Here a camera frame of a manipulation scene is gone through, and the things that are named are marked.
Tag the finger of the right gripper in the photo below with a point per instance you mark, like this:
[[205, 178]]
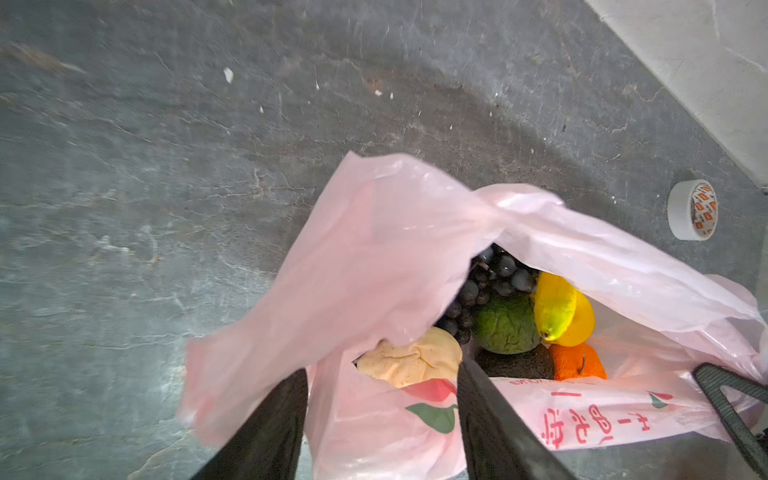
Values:
[[711, 379]]

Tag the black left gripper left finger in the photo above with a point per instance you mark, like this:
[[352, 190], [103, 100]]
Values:
[[268, 444]]

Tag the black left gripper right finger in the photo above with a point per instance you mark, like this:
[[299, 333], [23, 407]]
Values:
[[497, 442]]

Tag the beige bumpy fruit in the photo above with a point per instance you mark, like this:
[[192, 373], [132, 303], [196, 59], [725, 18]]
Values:
[[435, 355]]

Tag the pink plastic bag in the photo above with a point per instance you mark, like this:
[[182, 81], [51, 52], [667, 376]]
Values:
[[383, 254]]

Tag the dark avocado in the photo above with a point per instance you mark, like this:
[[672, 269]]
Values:
[[534, 364]]

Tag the orange tangerine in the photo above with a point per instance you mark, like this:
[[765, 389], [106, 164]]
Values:
[[580, 361]]

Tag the green bumpy fruit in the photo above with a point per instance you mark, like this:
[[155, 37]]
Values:
[[506, 325]]

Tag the yellow lemon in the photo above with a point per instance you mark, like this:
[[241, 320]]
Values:
[[582, 325]]

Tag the yellow green banana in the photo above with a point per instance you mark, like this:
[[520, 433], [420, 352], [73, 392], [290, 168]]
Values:
[[555, 302]]

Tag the dark purple grape bunch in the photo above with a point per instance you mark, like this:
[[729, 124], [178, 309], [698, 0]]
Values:
[[493, 274]]

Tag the white tape roll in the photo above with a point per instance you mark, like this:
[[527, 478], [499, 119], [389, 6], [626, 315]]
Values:
[[692, 210]]

